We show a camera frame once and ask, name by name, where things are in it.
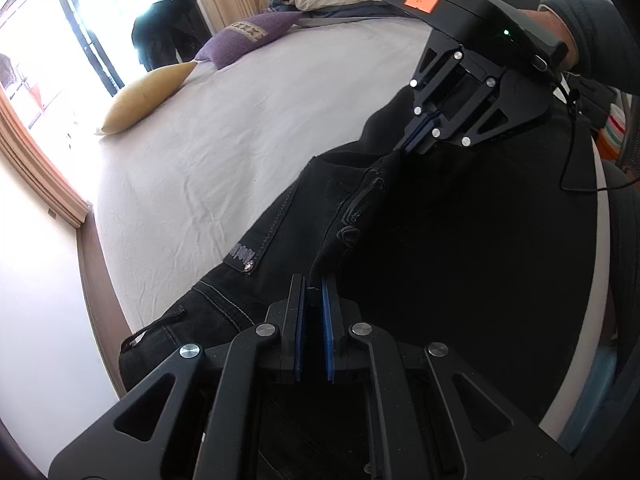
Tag black denim pants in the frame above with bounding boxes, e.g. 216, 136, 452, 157
119, 90, 608, 437

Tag grey sleeved right forearm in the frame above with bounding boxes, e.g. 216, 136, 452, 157
539, 0, 639, 96

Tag person's right hand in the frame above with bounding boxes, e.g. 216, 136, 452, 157
538, 6, 579, 72

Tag white bed mattress sheet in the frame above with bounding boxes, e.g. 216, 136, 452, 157
92, 14, 616, 441

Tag purple patterned pillow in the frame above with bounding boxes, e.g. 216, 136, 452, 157
194, 12, 302, 70

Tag yellow pillow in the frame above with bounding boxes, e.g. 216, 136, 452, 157
100, 61, 198, 136

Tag black framed window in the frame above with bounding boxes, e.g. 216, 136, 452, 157
1, 0, 196, 136

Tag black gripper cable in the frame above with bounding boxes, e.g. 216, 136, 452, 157
552, 71, 640, 194

